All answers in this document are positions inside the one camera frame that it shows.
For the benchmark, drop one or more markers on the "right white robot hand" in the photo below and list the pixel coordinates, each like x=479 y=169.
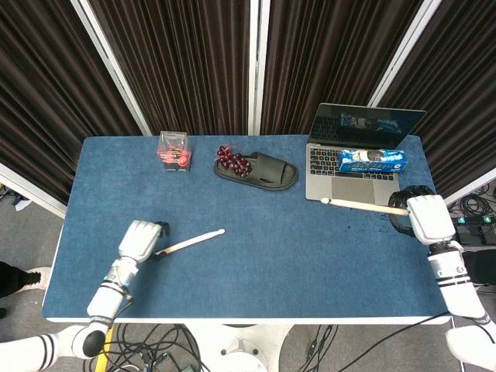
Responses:
x=430 y=219

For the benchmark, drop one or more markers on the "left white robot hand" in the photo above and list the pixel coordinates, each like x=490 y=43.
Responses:
x=139 y=240

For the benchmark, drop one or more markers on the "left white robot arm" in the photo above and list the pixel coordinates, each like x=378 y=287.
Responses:
x=102 y=298

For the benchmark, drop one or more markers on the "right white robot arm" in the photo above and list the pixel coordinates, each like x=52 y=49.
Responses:
x=461 y=294

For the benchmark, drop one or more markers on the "blue cookie pack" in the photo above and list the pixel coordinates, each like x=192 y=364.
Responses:
x=387 y=162

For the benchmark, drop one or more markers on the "black fabric object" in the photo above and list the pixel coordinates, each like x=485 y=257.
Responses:
x=482 y=267

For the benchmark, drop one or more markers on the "grey open laptop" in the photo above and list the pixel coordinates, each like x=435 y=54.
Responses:
x=348 y=190

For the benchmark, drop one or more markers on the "clear coffee capsule box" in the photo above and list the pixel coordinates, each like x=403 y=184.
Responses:
x=174 y=155

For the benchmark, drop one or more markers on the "white sneaker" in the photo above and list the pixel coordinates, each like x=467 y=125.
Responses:
x=38 y=277

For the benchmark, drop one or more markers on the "blue table cloth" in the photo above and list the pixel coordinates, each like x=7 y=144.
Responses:
x=248 y=271

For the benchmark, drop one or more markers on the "yellow strip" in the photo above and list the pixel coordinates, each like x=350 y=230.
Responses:
x=102 y=356

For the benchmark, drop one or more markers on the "bunch of red grapes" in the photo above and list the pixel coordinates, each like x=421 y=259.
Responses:
x=234 y=162

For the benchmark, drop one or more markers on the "dark brown curtain panel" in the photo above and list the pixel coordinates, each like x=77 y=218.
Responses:
x=46 y=97
x=186 y=69
x=329 y=58
x=465 y=97

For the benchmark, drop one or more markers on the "black trouser leg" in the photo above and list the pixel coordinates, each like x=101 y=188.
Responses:
x=11 y=279

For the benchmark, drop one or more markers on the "black rubber slipper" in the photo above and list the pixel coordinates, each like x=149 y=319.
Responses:
x=275 y=170

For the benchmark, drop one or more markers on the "white partition post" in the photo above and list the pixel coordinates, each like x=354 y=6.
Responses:
x=472 y=184
x=403 y=54
x=31 y=190
x=112 y=73
x=257 y=69

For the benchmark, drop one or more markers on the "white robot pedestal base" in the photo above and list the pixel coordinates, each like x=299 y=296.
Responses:
x=240 y=348

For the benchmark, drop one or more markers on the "white table frame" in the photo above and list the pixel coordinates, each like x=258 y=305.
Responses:
x=271 y=321

